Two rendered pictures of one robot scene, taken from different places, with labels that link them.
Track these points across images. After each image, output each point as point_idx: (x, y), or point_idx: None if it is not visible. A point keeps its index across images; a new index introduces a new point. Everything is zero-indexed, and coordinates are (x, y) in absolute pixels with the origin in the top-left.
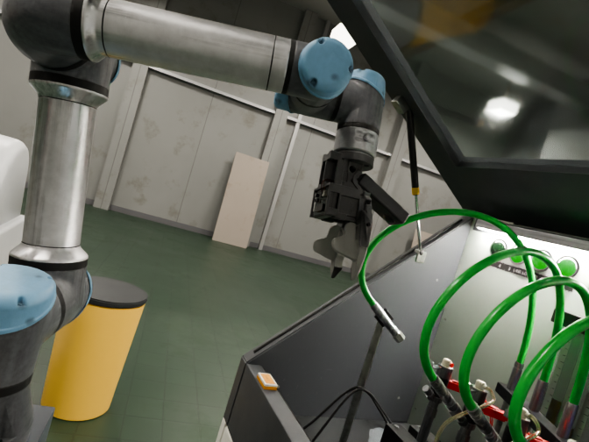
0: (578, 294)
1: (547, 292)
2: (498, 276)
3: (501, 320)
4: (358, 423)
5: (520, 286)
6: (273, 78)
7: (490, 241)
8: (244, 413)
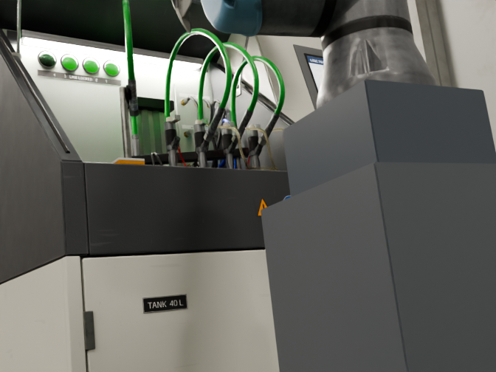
0: (208, 59)
1: (104, 89)
2: (57, 85)
3: (76, 121)
4: None
5: (80, 89)
6: None
7: (34, 53)
8: (125, 209)
